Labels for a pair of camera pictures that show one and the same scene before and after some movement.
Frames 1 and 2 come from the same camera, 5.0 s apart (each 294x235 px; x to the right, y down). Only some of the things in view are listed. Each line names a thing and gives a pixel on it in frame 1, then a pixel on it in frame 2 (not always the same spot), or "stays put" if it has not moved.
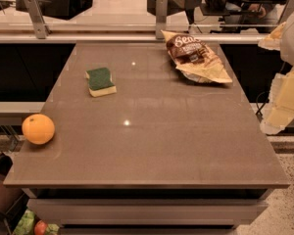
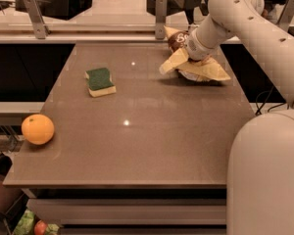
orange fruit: x=37 y=128 stays put
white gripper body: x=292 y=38 to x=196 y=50
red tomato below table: x=40 y=227 stays put
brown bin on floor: x=2 y=198 stays put
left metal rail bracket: x=36 y=16 stays put
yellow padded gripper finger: x=273 y=40 to x=178 y=57
